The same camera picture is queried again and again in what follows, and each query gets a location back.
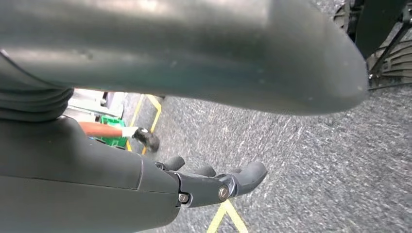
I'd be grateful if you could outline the person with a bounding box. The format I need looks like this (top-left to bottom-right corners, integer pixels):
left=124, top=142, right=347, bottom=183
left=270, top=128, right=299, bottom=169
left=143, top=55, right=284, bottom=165
left=79, top=121, right=160, bottom=153

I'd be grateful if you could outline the green plastic crate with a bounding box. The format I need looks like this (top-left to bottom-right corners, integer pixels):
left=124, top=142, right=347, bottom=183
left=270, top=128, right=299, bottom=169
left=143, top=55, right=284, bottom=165
left=93, top=115, right=128, bottom=149

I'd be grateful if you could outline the grey robot body shell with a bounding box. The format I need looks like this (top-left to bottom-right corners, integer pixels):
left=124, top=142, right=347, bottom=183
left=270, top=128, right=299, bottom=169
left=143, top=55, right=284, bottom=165
left=0, top=0, right=369, bottom=117

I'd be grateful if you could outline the black robot leg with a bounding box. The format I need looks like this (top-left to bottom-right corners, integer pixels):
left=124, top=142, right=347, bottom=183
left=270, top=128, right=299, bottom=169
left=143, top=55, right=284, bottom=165
left=333, top=0, right=412, bottom=89

